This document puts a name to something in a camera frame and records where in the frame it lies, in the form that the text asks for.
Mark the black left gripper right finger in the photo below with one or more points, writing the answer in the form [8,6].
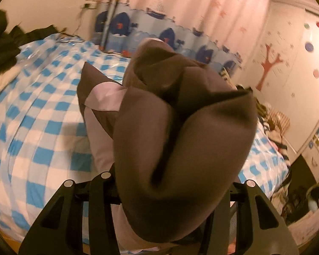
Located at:
[260,229]

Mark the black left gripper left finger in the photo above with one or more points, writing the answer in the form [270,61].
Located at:
[58,228]

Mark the pink and brown jacket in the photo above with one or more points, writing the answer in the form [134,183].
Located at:
[176,135]

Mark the pile of clothes at right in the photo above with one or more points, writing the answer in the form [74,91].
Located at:
[272,130]

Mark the blue white checkered bed cover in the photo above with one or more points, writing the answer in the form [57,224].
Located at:
[43,139]

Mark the cream quilted coat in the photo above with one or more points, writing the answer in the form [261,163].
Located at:
[7,76]

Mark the wardrobe with tree sticker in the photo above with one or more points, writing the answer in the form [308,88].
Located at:
[284,69]

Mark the black padded coat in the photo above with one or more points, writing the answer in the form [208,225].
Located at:
[10,43]

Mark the whale pattern curtain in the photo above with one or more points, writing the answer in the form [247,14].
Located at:
[220,33]

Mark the white wall power strip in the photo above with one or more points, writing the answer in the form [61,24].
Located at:
[91,4]

